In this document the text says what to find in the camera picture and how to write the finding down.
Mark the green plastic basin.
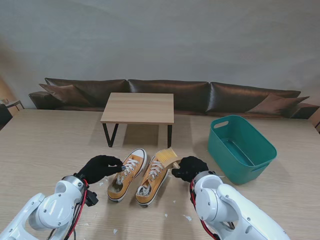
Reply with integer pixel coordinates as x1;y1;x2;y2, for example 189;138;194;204
207;114;278;186

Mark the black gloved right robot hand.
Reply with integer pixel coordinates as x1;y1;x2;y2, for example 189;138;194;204
171;156;210;183

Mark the brown leather sofa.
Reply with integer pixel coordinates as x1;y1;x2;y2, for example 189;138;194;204
28;77;320;120

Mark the light wooden side table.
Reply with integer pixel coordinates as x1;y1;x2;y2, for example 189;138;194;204
0;98;26;111

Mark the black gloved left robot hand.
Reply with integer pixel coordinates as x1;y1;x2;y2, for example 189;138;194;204
77;154;124;185

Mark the wooden hand brush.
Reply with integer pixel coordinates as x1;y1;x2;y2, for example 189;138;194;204
155;148;181;171

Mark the light wooden furniture edge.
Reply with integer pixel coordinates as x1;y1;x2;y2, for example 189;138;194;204
308;107;320;133

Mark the brown leather cushion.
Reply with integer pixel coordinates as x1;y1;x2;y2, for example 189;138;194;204
247;93;310;115
39;83;91;106

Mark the yellow canvas sneaker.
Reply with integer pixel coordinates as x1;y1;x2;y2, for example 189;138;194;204
107;148;148;204
135;153;170;208

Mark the red black left arm cable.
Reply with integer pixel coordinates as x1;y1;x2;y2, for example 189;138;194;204
63;178;90;240

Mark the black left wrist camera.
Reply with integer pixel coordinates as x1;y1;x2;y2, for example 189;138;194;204
84;191;99;208

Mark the small wooden black-legged table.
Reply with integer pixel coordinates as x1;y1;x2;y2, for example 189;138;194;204
99;92;175;150

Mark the dark chair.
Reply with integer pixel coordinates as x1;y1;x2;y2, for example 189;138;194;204
0;103;13;131

